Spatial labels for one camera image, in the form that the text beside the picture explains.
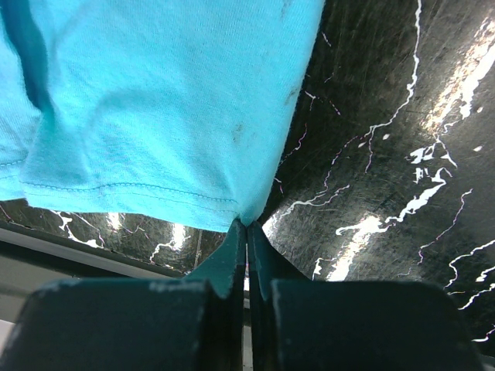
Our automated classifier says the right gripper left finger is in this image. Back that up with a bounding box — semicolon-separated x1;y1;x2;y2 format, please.
1;220;247;370

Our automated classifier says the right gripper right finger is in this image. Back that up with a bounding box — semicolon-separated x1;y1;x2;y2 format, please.
247;223;483;370

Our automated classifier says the turquoise t-shirt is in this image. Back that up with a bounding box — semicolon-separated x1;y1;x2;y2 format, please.
1;1;324;232

